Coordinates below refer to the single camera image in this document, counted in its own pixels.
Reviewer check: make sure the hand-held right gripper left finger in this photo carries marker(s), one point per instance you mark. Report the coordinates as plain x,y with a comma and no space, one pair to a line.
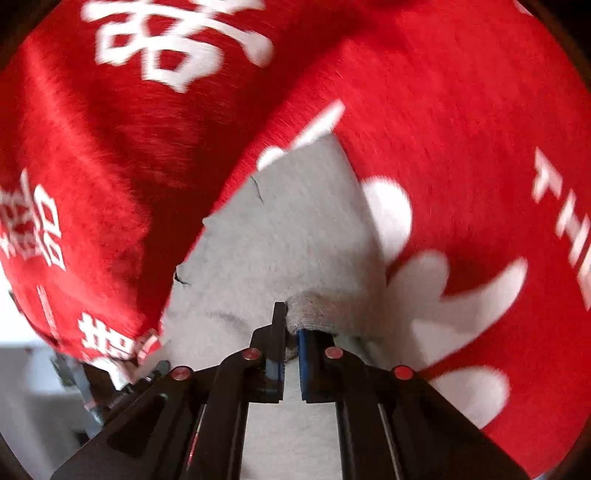
272,371

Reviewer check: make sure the grey small cloth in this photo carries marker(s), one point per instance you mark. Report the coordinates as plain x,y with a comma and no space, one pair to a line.
286,240

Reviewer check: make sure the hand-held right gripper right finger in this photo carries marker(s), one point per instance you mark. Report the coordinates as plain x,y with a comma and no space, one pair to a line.
305,369

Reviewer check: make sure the red printed blanket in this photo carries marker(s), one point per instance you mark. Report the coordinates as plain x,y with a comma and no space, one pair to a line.
461,138

